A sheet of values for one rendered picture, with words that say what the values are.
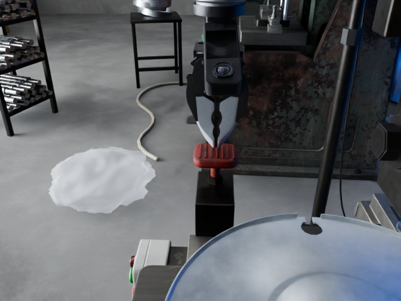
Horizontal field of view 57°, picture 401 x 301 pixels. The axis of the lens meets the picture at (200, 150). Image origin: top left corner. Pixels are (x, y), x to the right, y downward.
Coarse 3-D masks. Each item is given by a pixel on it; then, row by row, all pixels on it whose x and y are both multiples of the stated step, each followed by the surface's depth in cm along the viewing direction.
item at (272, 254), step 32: (256, 224) 40; (288, 224) 40; (320, 224) 40; (352, 224) 40; (192, 256) 35; (224, 256) 36; (256, 256) 36; (288, 256) 36; (320, 256) 36; (352, 256) 36; (384, 256) 36; (192, 288) 32; (224, 288) 32; (256, 288) 32; (288, 288) 32; (320, 288) 32; (352, 288) 32; (384, 288) 32
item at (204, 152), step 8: (200, 144) 61; (208, 144) 61; (224, 144) 61; (200, 152) 58; (208, 152) 58; (216, 152) 58; (224, 152) 58; (232, 152) 58; (200, 160) 56; (208, 160) 56; (216, 160) 56; (224, 160) 56; (232, 160) 56; (216, 168) 59; (224, 168) 57; (216, 176) 60
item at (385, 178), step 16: (400, 96) 24; (400, 112) 23; (384, 128) 23; (400, 128) 23; (384, 144) 23; (400, 144) 23; (384, 160) 24; (400, 160) 23; (384, 176) 25; (400, 176) 23; (384, 192) 25; (400, 192) 23; (400, 208) 23
